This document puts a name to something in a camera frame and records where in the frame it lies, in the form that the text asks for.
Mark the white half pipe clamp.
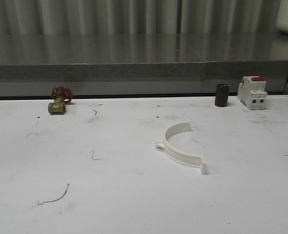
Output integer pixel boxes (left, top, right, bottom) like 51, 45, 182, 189
155, 119, 207, 175

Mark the dark brown cylindrical capacitor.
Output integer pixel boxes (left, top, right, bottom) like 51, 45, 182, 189
214, 84, 230, 107

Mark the brass valve red handwheel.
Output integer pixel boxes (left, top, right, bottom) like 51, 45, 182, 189
48, 86, 73, 114

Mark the grey stone counter shelf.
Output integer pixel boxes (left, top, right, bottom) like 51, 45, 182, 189
0, 33, 288, 98

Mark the white circuit breaker red switch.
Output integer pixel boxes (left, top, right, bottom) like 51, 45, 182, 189
237, 76, 268, 110

